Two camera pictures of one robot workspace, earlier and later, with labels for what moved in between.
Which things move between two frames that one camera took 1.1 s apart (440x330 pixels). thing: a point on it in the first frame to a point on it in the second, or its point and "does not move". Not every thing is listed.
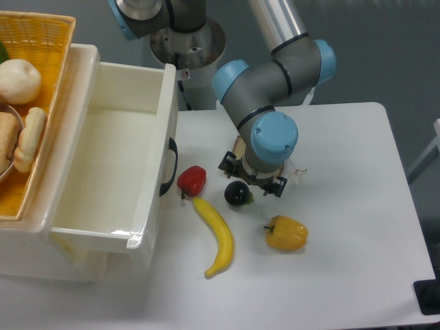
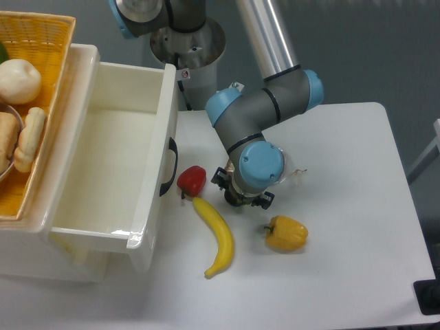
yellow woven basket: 44,40 does not move
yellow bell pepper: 284,234 does not move
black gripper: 240,170 to 223,180
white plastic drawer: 112,194 does not move
